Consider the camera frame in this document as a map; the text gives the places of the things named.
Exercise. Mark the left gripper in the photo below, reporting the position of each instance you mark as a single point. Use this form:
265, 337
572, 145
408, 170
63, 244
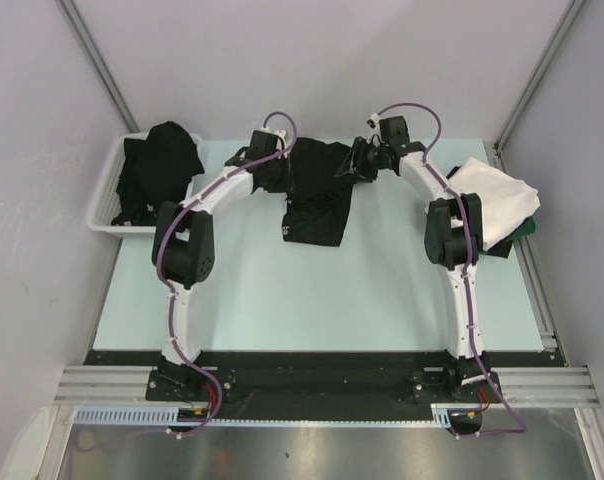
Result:
283, 185

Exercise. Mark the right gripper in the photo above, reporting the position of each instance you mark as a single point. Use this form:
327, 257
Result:
354, 166

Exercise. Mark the black t-shirt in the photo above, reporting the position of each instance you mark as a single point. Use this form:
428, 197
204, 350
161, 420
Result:
318, 199

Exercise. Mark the white plastic laundry basket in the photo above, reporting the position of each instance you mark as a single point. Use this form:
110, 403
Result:
105, 204

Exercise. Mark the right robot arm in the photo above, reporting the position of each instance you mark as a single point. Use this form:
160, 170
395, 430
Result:
453, 233

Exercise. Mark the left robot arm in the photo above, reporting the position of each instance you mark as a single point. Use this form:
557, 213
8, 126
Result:
183, 251

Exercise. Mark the black clothes pile in basket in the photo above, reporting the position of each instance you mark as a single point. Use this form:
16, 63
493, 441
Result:
156, 169

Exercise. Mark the white folded t-shirt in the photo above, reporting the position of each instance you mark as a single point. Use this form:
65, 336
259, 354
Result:
506, 202

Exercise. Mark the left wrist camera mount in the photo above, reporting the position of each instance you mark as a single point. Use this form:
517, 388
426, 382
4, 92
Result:
275, 139

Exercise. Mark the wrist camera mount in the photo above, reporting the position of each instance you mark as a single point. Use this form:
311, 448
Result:
373, 121
275, 139

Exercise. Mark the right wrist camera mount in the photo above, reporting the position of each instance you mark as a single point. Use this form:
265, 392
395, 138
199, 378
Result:
373, 121

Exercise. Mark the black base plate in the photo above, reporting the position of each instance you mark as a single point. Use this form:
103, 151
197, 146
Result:
320, 386

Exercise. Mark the aluminium frame rail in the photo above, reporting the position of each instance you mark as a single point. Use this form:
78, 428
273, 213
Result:
102, 385

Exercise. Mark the grey slotted cable duct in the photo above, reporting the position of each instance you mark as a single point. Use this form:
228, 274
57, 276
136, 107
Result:
126, 415

